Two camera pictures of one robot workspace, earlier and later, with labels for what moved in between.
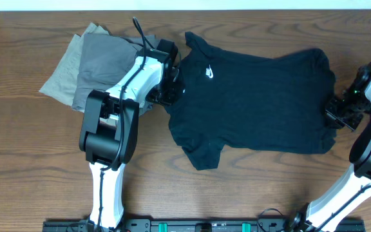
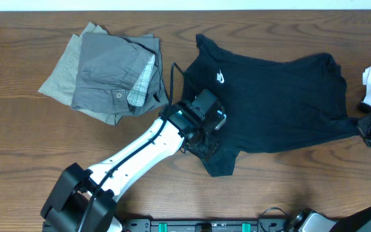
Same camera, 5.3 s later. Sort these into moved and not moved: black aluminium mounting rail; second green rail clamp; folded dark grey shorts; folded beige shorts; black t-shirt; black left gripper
Moved: black left gripper; black t-shirt
Not moved: folded dark grey shorts; folded beige shorts; black aluminium mounting rail; second green rail clamp
